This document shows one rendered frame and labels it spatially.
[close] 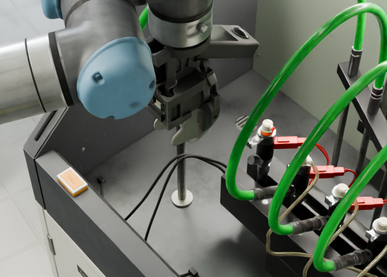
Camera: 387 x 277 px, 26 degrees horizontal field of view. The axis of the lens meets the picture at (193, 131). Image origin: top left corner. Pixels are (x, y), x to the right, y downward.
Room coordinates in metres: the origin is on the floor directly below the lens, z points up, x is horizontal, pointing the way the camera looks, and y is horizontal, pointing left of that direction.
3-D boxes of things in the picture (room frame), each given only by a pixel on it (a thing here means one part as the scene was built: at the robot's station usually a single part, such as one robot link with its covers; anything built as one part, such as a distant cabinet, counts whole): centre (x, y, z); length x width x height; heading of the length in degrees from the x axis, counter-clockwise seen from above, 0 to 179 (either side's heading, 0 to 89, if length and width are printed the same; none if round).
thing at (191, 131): (0.73, 0.01, 1.26); 0.06 x 0.03 x 0.09; 130
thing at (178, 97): (0.74, 0.02, 1.37); 0.09 x 0.08 x 0.12; 130
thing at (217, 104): (0.74, -0.01, 1.31); 0.05 x 0.02 x 0.09; 40
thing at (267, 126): (0.88, -0.12, 1.11); 0.02 x 0.02 x 0.03
